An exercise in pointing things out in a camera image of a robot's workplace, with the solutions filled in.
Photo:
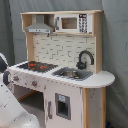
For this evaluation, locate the small metal pot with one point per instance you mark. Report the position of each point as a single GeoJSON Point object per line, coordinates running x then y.
{"type": "Point", "coordinates": [70, 74]}

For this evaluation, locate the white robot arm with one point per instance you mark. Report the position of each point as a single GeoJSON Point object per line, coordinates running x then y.
{"type": "Point", "coordinates": [12, 114]}

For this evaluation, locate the wooden toy kitchen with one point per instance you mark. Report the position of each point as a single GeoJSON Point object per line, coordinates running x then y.
{"type": "Point", "coordinates": [62, 49]}

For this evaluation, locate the grey toy sink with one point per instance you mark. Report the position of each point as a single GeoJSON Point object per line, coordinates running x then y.
{"type": "Point", "coordinates": [83, 74]}

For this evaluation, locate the black toy faucet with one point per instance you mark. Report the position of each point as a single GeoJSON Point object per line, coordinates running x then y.
{"type": "Point", "coordinates": [82, 63]}

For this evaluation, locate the black toy stovetop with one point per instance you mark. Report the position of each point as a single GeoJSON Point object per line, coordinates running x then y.
{"type": "Point", "coordinates": [38, 66]}

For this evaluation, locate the right red stove knob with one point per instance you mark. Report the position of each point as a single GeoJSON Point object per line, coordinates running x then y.
{"type": "Point", "coordinates": [34, 83]}

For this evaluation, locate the red stove knob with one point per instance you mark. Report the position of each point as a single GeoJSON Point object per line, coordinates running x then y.
{"type": "Point", "coordinates": [15, 78]}
{"type": "Point", "coordinates": [34, 83]}

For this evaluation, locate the white cabinet door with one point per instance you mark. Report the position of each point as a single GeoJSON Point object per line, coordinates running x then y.
{"type": "Point", "coordinates": [63, 106]}

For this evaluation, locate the white toy microwave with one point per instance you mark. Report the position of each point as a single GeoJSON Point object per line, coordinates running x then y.
{"type": "Point", "coordinates": [73, 23]}

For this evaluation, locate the left red stove knob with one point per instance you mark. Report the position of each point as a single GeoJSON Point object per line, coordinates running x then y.
{"type": "Point", "coordinates": [15, 78]}

